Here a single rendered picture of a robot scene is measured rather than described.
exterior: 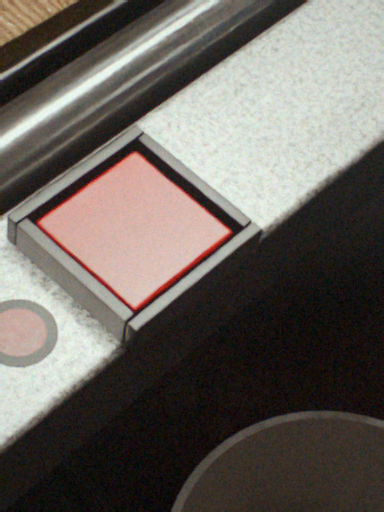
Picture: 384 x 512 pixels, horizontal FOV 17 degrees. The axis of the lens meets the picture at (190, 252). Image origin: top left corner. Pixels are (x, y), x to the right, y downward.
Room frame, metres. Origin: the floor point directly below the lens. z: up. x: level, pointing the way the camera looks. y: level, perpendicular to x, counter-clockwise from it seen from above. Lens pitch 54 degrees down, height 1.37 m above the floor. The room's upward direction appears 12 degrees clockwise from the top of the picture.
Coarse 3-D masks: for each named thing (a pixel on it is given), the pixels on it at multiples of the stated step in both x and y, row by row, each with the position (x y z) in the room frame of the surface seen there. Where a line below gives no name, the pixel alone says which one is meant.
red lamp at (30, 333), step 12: (12, 312) 0.28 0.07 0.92; (24, 312) 0.28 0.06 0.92; (0, 324) 0.27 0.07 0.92; (12, 324) 0.27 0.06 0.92; (24, 324) 0.27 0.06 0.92; (36, 324) 0.28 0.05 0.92; (0, 336) 0.27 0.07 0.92; (12, 336) 0.27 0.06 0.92; (24, 336) 0.27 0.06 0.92; (36, 336) 0.27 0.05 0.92; (0, 348) 0.26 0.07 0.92; (12, 348) 0.26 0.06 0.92; (24, 348) 0.26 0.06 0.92; (36, 348) 0.27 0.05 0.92
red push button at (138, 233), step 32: (128, 160) 0.36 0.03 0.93; (96, 192) 0.34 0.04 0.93; (128, 192) 0.34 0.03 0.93; (160, 192) 0.34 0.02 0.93; (64, 224) 0.32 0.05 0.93; (96, 224) 0.32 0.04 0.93; (128, 224) 0.32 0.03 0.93; (160, 224) 0.33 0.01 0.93; (192, 224) 0.33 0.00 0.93; (224, 224) 0.34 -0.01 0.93; (96, 256) 0.31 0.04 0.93; (128, 256) 0.31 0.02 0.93; (160, 256) 0.31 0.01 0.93; (192, 256) 0.32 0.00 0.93; (128, 288) 0.29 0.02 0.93; (160, 288) 0.30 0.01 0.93
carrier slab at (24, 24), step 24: (0, 0) 0.43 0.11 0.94; (24, 0) 0.43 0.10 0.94; (48, 0) 0.44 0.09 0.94; (72, 0) 0.44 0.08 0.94; (96, 0) 0.45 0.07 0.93; (0, 24) 0.41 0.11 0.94; (24, 24) 0.42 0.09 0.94; (48, 24) 0.43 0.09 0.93; (72, 24) 0.44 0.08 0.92; (0, 48) 0.40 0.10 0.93; (24, 48) 0.41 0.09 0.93
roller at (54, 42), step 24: (120, 0) 0.47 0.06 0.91; (144, 0) 0.48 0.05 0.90; (96, 24) 0.46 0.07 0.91; (120, 24) 0.47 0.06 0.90; (48, 48) 0.43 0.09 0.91; (72, 48) 0.44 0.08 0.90; (0, 72) 0.41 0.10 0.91; (24, 72) 0.42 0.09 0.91; (48, 72) 0.43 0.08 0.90; (0, 96) 0.40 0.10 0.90
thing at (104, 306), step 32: (96, 160) 0.35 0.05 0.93; (160, 160) 0.36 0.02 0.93; (64, 192) 0.33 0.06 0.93; (192, 192) 0.35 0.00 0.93; (32, 224) 0.31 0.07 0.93; (256, 224) 0.34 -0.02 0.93; (32, 256) 0.31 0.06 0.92; (64, 256) 0.30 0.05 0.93; (224, 256) 0.32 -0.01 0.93; (64, 288) 0.29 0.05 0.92; (96, 288) 0.29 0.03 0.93; (192, 288) 0.30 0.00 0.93; (128, 320) 0.28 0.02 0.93; (160, 320) 0.28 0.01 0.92
